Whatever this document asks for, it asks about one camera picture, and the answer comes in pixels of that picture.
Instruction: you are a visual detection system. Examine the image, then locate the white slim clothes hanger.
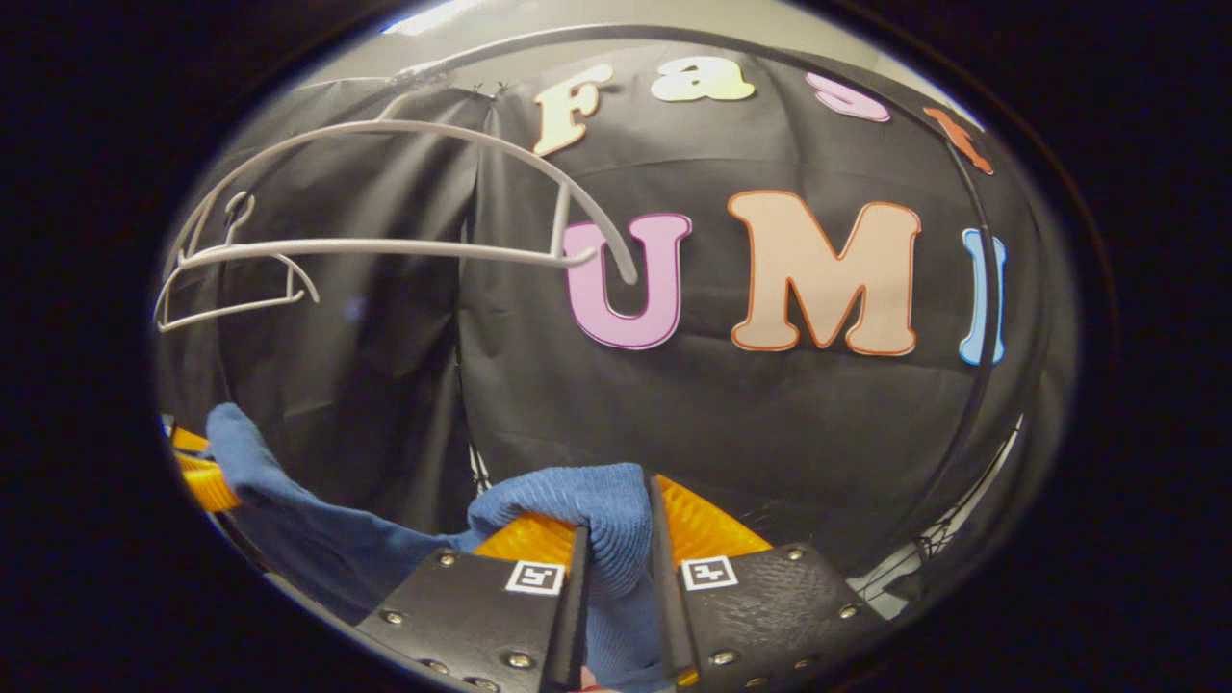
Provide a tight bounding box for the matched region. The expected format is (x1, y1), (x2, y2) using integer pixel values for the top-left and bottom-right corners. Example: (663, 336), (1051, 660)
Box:
(154, 191), (321, 334)

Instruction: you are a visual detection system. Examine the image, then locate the blue corduroy jacket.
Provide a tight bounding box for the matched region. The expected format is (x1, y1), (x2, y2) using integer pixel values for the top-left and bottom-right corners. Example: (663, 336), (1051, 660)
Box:
(205, 402), (675, 692)

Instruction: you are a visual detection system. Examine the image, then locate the white ribbed clothes hanger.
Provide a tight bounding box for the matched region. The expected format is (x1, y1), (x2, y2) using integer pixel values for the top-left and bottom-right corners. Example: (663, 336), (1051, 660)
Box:
(176, 91), (640, 288)

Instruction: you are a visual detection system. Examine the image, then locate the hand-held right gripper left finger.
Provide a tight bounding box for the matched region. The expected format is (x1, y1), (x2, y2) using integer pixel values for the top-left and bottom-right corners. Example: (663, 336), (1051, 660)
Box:
(354, 512), (591, 693)

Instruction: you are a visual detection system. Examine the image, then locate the black clothes rail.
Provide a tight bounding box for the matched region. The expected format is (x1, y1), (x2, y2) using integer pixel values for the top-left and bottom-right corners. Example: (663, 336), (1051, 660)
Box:
(414, 23), (1004, 540)

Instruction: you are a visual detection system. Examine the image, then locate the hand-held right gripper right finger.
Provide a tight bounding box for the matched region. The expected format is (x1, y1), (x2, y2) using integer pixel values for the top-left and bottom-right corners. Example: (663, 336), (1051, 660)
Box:
(650, 474), (885, 690)

